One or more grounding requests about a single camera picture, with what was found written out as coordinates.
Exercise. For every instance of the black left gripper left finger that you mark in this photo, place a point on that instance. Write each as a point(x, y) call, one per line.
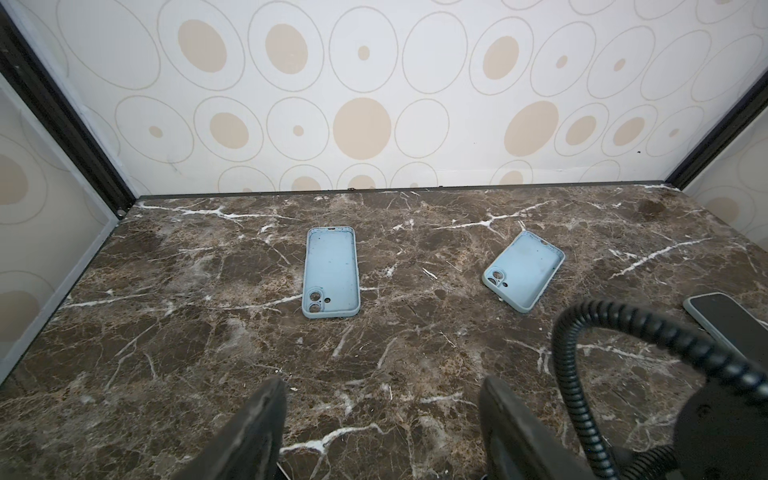
point(249, 444)

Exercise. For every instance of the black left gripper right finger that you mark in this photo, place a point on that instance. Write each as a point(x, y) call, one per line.
point(517, 444)

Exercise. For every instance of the light blue case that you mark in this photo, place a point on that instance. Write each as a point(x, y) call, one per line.
point(729, 327)
point(522, 272)
point(331, 285)

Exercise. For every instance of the black corner frame post right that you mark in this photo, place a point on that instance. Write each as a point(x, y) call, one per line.
point(725, 132)

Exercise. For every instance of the black corner frame post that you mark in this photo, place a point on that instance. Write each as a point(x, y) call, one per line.
point(725, 132)
point(38, 90)

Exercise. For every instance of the black corner frame post left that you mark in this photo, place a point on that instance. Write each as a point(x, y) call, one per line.
point(38, 90)

